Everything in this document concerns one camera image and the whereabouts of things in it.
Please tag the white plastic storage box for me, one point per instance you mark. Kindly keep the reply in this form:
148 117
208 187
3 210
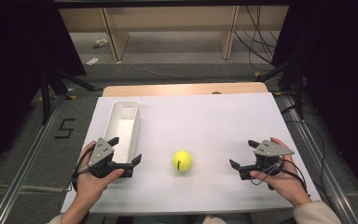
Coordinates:
121 130

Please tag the person's right hand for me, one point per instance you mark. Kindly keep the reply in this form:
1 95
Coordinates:
287 185

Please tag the black metal stand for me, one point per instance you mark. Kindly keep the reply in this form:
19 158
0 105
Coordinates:
46 99
297 90

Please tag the person's left hand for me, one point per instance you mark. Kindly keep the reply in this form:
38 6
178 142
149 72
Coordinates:
88 186

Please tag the aluminium floor rail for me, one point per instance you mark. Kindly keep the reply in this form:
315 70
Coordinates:
326 174
21 174

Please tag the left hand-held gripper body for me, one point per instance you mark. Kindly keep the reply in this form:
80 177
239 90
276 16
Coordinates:
101 152

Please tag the yellow tennis ball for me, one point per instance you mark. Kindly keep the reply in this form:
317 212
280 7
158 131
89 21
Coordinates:
182 160

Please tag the white foam board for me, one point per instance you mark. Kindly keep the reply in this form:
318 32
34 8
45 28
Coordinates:
217 124

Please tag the black curtain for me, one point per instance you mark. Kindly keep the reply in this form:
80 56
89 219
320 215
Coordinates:
345 93
12 77

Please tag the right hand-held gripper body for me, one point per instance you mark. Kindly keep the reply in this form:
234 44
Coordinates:
268 151

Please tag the beige wooden desk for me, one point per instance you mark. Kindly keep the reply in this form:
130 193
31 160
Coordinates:
167 18

